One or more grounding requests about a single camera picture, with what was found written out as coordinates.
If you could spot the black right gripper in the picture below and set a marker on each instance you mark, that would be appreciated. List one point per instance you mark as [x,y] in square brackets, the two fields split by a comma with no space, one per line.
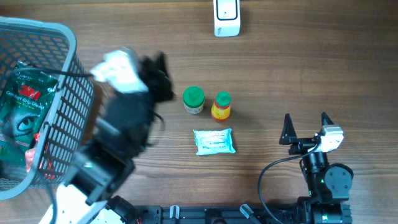
[288,136]

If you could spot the yellow red sauce bottle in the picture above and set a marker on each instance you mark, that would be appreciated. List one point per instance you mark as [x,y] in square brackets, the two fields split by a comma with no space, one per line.
[221,108]

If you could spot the green lid jar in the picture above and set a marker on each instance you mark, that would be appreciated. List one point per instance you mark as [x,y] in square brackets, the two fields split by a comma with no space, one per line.
[193,99]

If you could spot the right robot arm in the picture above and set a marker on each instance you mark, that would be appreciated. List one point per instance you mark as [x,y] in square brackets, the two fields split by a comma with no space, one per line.
[328,184]

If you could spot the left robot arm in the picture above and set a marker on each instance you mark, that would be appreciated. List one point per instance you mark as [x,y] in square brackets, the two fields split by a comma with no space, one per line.
[103,164]

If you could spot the white barcode scanner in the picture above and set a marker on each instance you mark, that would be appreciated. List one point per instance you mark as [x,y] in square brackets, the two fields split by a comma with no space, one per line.
[227,18]

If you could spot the green 3M gloves package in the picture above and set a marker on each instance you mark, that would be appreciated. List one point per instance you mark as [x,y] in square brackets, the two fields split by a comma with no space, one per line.
[25,102]

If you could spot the red snack packet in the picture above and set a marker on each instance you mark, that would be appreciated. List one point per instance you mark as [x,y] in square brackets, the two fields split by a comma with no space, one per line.
[30,153]

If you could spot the teal wet wipes pack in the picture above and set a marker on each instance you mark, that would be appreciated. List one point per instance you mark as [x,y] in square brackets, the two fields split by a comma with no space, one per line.
[214,142]

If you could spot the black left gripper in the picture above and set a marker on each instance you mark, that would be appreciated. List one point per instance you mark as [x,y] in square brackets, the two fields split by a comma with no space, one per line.
[156,78]

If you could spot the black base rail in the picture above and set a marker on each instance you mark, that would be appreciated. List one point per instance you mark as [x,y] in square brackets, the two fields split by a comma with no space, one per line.
[207,215]

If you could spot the grey plastic basket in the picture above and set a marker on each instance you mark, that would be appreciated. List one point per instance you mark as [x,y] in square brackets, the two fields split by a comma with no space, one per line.
[53,46]

